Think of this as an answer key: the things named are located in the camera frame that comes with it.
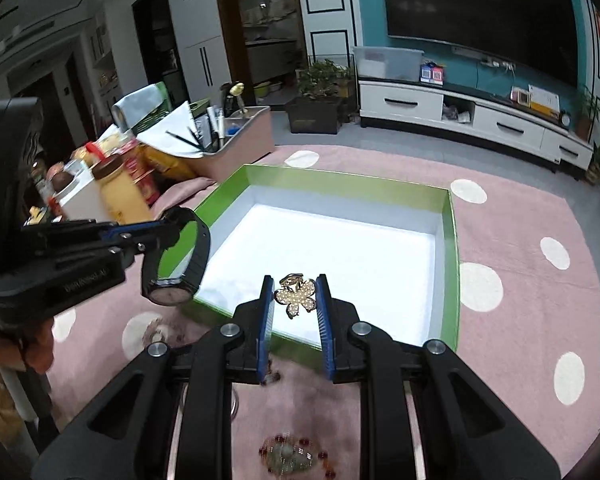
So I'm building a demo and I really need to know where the white tv cabinet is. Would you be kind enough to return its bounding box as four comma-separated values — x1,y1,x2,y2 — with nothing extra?
358,78,594,170

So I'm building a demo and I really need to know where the green jewelry box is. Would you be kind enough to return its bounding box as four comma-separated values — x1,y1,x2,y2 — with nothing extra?
154,162,463,361

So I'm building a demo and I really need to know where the jade pendant necklace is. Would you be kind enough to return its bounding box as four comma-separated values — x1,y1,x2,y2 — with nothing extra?
258,432,337,480

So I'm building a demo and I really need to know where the clear plastic storage box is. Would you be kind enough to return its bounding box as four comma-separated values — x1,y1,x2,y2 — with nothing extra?
354,47,424,81

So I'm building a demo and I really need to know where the potted plant black box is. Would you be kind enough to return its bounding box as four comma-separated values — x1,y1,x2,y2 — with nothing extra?
285,58,351,134

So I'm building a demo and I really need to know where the pink storage bin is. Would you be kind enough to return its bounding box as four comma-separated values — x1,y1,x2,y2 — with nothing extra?
184,106,275,182

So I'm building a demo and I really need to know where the yellow bear bottle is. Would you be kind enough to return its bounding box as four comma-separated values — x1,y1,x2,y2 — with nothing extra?
92,155,152,224

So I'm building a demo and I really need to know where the pink polka dot cloth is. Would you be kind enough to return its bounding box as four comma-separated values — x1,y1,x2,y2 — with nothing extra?
50,146,600,472

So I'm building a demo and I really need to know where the person's left hand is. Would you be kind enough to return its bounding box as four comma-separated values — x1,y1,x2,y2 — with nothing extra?
0,318,55,374

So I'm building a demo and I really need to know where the white paper sheet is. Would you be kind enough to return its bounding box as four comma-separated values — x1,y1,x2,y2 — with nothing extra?
137,101,202,159

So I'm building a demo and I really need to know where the black wrist watch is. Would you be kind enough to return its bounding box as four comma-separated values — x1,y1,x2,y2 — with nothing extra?
140,206,211,307

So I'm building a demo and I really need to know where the gold flower brooch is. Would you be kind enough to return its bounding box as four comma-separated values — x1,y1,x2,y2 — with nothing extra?
274,273,316,320

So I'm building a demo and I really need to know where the black television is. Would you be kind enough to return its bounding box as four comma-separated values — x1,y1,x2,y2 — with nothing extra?
385,0,579,87

